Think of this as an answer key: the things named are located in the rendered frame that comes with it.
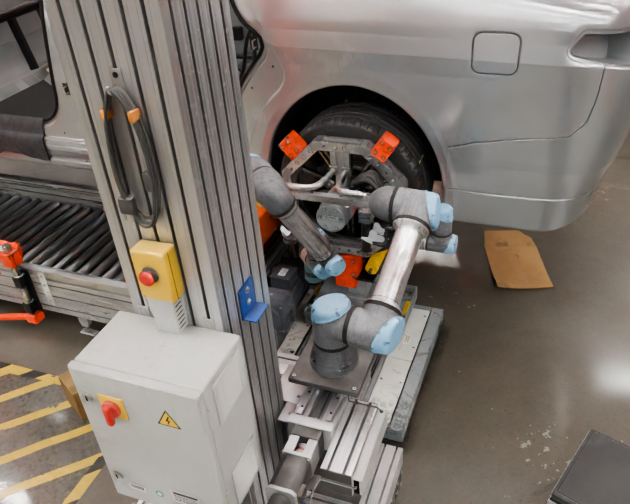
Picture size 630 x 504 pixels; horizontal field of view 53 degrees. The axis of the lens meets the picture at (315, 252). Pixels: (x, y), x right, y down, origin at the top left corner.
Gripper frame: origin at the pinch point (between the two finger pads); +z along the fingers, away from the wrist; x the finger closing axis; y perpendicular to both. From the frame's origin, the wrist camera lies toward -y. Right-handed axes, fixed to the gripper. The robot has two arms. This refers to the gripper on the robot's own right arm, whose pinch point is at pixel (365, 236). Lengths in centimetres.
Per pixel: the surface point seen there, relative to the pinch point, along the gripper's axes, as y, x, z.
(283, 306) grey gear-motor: -44, 0, 40
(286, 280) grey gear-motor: -40, -14, 44
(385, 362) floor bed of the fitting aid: -75, -9, -5
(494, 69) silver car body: 58, -32, -40
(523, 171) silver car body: 19, -33, -55
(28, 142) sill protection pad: 5, -35, 198
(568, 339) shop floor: -82, -58, -85
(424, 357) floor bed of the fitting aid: -75, -18, -22
